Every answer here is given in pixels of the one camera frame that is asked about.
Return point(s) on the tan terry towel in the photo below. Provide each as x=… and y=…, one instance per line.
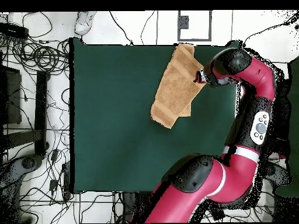
x=177, y=88

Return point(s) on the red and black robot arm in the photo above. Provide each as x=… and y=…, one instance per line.
x=233, y=175

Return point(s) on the black flat box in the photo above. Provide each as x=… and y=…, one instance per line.
x=14, y=30

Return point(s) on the small grey floor box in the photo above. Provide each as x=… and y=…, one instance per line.
x=184, y=22

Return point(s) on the dark green tablecloth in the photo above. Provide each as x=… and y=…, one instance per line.
x=105, y=128

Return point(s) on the white sneaker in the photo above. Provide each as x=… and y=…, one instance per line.
x=84, y=24

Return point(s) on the black metal stand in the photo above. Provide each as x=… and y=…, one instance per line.
x=41, y=105

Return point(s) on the black power adapter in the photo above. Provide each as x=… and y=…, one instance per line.
x=54, y=155
x=53, y=185

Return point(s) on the black cabinet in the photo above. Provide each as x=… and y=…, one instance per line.
x=11, y=98

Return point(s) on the grey square floor frame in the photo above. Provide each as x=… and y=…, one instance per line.
x=178, y=35

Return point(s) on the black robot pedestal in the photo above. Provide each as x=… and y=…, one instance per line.
x=129, y=205

